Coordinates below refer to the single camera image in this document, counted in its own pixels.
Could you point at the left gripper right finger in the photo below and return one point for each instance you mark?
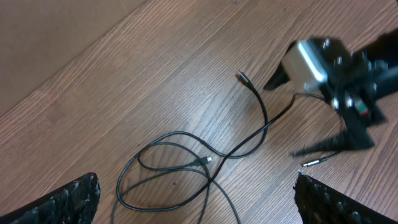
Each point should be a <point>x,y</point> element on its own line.
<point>318,203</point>

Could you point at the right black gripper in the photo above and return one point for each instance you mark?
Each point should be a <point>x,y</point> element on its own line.
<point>355,82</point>

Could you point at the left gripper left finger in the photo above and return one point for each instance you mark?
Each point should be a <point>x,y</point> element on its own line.
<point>74,202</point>

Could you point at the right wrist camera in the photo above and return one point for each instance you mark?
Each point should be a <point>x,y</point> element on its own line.
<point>304,66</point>

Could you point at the cardboard back wall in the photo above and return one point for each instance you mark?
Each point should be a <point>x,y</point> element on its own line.
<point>39,37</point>

